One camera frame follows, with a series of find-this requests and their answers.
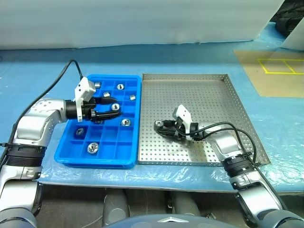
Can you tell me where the white backdrop panel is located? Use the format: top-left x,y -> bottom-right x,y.
0,0 -> 285,50

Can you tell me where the dark grey rounded shape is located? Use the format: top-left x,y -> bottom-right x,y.
103,190 -> 130,226
170,190 -> 202,218

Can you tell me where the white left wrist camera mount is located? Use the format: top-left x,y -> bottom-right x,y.
74,77 -> 97,123

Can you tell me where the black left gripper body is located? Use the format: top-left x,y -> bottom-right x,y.
82,98 -> 98,122

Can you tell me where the black bundle behind panels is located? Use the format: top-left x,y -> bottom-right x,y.
274,6 -> 304,38

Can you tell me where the blue compartment tray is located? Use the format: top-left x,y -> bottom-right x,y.
54,74 -> 143,169

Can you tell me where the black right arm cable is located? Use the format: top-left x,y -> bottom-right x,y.
192,121 -> 262,169

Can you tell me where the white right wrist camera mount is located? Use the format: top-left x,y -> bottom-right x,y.
172,104 -> 192,141

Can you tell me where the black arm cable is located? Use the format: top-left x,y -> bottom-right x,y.
0,60 -> 83,164
192,121 -> 262,169

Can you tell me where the brown mat with yellow tape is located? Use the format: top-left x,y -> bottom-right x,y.
232,48 -> 304,97

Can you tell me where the blue-grey rounded body cover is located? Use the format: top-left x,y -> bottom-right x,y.
102,212 -> 252,228

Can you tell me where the blue plastic table cover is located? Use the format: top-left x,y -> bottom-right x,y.
0,21 -> 304,190

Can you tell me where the perforated metal tray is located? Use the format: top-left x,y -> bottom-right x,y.
137,73 -> 270,167

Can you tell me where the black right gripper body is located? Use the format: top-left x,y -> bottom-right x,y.
174,118 -> 190,141

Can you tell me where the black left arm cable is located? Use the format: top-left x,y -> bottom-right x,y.
0,60 -> 83,164

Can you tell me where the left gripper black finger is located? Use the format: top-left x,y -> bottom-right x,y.
94,96 -> 115,105
91,110 -> 123,121

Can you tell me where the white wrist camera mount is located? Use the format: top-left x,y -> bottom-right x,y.
172,104 -> 192,141
74,77 -> 97,123

